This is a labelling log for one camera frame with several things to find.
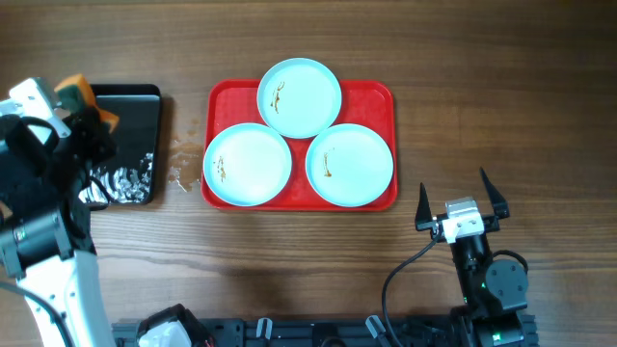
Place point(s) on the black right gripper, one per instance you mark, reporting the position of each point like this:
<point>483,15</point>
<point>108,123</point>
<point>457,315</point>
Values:
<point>500,208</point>

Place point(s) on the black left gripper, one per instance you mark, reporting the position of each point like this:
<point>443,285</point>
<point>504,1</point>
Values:
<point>86,125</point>

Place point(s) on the orange green sponge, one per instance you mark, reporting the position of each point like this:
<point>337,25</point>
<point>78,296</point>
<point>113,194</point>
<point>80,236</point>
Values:
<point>76,94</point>

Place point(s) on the light blue plate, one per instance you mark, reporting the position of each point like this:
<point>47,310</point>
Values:
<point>349,165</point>
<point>299,98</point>
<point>247,164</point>

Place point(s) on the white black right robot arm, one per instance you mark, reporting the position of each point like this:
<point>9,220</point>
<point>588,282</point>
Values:
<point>493,283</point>

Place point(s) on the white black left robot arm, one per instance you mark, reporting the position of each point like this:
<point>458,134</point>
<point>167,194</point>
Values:
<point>46,243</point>

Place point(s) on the black water tray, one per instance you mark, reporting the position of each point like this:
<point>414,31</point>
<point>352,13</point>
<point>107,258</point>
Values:
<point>129,176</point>

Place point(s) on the red plastic tray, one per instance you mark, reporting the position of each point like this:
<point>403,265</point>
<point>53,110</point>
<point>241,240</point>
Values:
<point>368,103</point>

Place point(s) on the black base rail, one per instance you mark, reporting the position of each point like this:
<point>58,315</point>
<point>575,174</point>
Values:
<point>419,330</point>

